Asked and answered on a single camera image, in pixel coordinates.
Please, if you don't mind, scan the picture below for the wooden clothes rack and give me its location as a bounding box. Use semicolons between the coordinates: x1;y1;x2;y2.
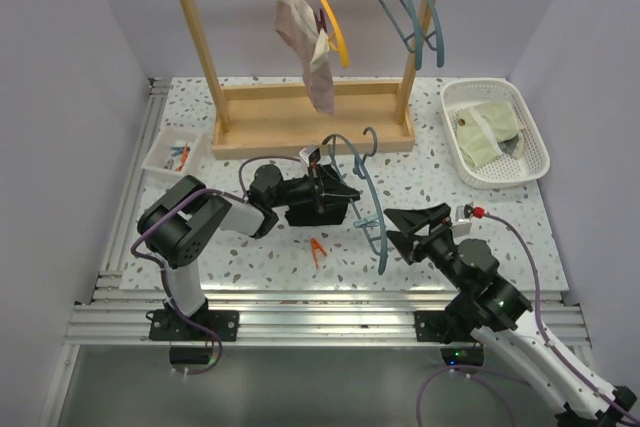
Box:
179;0;423;160

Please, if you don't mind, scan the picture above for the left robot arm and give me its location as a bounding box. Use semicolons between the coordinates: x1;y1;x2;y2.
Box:
132;164;361;340

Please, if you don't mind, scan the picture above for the small white tray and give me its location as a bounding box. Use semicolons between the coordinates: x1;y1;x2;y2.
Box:
141;126;211;184

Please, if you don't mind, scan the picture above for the light teal clothespin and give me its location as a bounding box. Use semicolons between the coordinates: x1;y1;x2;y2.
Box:
353;216;381;229

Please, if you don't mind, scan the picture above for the pink beige underwear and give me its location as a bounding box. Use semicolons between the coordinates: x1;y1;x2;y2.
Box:
274;0;335;115

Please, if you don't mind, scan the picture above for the teal hanger middle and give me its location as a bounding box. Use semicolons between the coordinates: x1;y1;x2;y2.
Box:
349;0;429;71

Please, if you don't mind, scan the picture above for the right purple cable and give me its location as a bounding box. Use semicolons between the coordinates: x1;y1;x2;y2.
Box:
482;209;640;423

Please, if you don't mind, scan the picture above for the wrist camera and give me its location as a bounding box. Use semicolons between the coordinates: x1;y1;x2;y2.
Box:
451;204;486;237
299;145;322;167

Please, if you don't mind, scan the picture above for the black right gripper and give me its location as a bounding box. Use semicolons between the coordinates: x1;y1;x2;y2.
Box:
383;203;469;293

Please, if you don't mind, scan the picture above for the black underwear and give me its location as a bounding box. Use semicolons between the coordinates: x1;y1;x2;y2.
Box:
285;201;349;227

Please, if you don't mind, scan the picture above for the purple clothespin on yellow hanger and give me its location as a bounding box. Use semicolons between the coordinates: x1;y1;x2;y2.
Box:
314;8;327;32

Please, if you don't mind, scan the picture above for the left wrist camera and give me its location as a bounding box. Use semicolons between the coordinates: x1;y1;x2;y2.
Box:
299;145;322;167

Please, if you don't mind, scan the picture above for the teal hanger with clips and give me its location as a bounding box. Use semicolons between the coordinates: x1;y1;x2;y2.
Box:
322;126;389;276

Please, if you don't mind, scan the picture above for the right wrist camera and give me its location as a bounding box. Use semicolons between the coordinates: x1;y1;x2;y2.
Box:
451;204;486;237

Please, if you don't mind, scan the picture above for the orange clothespin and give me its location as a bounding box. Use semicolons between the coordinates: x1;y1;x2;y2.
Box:
310;238;327;268

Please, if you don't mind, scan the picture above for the purple cable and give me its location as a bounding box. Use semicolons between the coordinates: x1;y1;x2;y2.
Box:
482;209;640;423
130;155;306;348

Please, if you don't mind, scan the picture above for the white plastic basket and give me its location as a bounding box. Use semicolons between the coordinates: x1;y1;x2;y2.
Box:
440;78;551;189

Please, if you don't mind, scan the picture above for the aluminium rail frame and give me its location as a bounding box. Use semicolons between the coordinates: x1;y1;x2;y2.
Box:
42;77;593;426

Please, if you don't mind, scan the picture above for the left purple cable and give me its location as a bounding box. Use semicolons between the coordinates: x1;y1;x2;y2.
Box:
130;155;306;348

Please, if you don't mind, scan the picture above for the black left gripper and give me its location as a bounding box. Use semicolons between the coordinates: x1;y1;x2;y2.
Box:
269;162;359;214

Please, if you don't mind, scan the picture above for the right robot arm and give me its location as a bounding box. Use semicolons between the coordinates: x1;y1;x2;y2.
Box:
385;203;639;426

